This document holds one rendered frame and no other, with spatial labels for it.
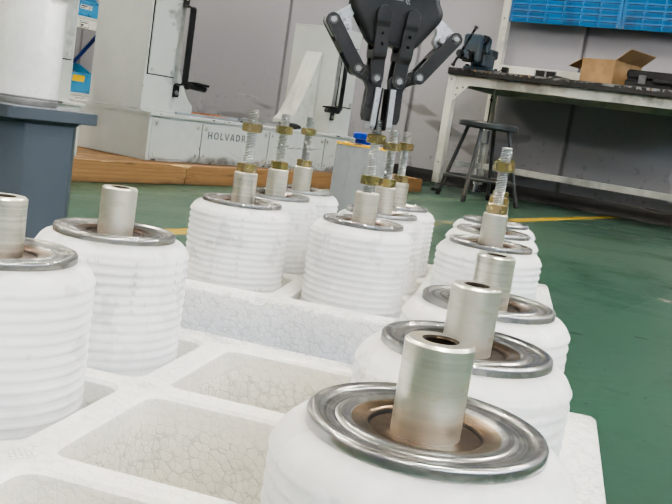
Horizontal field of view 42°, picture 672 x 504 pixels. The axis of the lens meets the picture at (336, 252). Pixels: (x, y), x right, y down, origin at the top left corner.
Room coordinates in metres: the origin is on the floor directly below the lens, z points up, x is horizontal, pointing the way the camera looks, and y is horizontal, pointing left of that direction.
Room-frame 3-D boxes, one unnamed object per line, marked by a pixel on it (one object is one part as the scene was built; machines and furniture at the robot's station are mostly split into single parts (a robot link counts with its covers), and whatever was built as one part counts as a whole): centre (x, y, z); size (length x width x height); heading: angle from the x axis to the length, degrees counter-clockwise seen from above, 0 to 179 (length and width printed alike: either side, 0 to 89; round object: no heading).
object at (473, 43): (5.43, -0.66, 0.87); 0.41 x 0.17 x 0.25; 148
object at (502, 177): (0.79, -0.14, 0.30); 0.01 x 0.01 x 0.08
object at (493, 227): (0.79, -0.14, 0.26); 0.02 x 0.02 x 0.03
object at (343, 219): (0.81, -0.02, 0.25); 0.08 x 0.08 x 0.01
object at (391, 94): (0.82, -0.03, 0.36); 0.02 x 0.01 x 0.04; 11
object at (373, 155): (0.81, -0.02, 0.31); 0.01 x 0.01 x 0.08
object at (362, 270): (0.81, -0.02, 0.16); 0.10 x 0.10 x 0.18
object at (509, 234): (0.91, -0.16, 0.25); 0.08 x 0.08 x 0.01
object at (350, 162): (1.23, -0.02, 0.16); 0.07 x 0.07 x 0.31; 80
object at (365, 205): (0.81, -0.02, 0.26); 0.02 x 0.02 x 0.03
